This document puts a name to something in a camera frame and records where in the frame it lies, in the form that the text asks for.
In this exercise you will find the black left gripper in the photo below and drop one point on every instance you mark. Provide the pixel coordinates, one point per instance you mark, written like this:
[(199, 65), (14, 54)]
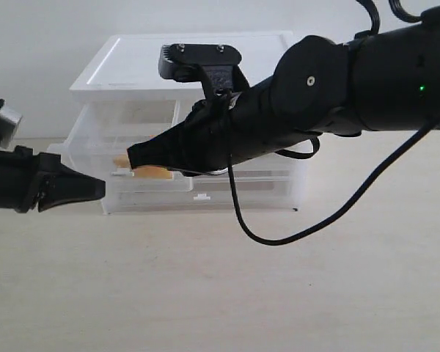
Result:
[(40, 181)]

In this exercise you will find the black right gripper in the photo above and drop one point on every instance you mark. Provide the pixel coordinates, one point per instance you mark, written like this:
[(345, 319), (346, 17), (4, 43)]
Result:
[(205, 143)]

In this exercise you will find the yellow cheese wedge sponge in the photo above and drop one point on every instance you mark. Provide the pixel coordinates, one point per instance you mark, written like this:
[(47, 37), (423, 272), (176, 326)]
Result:
[(144, 172)]

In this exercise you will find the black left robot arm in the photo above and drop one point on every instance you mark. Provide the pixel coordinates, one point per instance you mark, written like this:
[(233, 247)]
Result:
[(6, 158)]

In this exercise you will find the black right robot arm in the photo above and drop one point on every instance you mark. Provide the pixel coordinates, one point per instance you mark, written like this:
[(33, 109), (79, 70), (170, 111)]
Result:
[(376, 82)]

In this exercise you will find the middle wide clear drawer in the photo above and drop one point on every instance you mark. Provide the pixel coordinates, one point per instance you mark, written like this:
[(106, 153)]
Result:
[(275, 167)]

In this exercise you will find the wide clear drawer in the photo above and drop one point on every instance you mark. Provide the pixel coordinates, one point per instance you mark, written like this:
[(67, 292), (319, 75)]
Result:
[(275, 167), (124, 195)]

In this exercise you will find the white plastic drawer cabinet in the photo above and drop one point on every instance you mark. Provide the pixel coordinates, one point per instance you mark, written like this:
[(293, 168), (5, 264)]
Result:
[(126, 67)]

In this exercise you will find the bottom wide clear drawer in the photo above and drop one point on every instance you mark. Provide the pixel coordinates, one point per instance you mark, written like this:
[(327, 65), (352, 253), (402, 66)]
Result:
[(124, 195)]

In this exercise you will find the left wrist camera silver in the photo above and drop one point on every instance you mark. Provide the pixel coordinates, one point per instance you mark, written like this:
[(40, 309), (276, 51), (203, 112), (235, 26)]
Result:
[(10, 120)]

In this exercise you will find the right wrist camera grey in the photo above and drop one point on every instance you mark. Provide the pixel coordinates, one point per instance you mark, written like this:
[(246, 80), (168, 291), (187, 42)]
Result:
[(214, 66)]

